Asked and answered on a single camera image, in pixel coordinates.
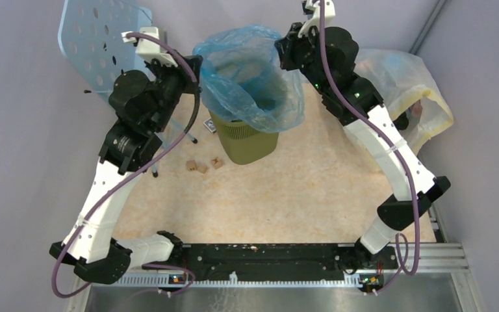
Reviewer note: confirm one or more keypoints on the ridged wooden block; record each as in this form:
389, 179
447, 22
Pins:
191, 165

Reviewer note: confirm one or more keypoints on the large translucent yellow bag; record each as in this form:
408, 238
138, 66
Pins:
409, 92

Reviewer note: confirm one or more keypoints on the light blue perforated stand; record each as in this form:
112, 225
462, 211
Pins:
90, 38

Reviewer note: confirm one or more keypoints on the plain wooden block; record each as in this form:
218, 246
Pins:
202, 168

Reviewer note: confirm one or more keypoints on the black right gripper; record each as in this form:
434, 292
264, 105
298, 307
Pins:
288, 45

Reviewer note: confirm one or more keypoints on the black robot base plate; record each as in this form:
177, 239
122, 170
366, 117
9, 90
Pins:
279, 262

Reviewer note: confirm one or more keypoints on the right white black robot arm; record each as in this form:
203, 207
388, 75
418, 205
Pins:
327, 59

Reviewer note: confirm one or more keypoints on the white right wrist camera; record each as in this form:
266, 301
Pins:
316, 11

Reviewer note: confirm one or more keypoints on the blue plastic trash bag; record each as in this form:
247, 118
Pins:
241, 80

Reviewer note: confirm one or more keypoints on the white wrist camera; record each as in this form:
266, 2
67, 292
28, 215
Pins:
316, 11
149, 51

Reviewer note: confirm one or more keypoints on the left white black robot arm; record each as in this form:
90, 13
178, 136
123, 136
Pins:
144, 102

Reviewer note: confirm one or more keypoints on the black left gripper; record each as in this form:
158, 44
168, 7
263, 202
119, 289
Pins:
195, 62

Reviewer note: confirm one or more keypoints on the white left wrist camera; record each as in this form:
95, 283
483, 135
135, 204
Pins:
149, 51

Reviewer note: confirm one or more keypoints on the small dark card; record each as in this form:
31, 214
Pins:
209, 124

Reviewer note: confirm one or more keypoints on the green ribbed trash bin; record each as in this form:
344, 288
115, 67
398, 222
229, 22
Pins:
242, 143

